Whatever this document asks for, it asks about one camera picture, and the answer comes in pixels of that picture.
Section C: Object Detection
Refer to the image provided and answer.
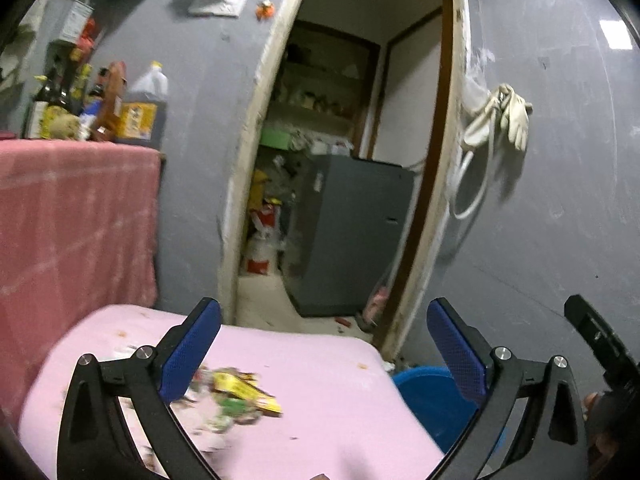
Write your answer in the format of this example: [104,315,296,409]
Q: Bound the green wrapper scrap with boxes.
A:
[217,397,262,427]

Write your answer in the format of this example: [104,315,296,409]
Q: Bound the yellow bag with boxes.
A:
[250,170,272,211]

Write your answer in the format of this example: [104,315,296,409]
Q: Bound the blue plastic basin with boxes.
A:
[391,366,508,456]

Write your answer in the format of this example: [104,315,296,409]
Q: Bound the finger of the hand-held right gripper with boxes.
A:
[564,294,640,382]

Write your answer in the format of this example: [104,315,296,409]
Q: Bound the pink floral sheet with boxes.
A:
[17,304,446,480]

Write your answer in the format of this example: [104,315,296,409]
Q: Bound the grey metal cabinet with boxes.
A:
[287,154,417,317]

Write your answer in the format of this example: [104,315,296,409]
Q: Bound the white hose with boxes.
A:
[449,85,503,221]

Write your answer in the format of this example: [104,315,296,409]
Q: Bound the green box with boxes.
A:
[260,127,292,150]

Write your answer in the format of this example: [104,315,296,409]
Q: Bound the yellow snack wrapper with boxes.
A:
[212,370,284,419]

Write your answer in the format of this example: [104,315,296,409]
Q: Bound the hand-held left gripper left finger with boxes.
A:
[56,297,222,480]

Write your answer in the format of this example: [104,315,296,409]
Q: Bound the brown bottle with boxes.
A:
[95,61,129,142]

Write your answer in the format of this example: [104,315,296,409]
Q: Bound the large oil jug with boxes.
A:
[120,61,169,150]

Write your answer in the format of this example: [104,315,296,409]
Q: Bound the wooden door frame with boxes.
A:
[217,0,468,361]

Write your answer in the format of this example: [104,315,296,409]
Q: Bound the red checked cloth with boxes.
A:
[0,137,162,416]

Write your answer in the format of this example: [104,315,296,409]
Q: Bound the white gloves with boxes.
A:
[495,85,534,152]

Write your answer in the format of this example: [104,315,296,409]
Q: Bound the white sack with red print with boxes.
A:
[242,200,284,276]

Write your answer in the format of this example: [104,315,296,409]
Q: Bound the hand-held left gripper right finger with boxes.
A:
[426,297,590,480]

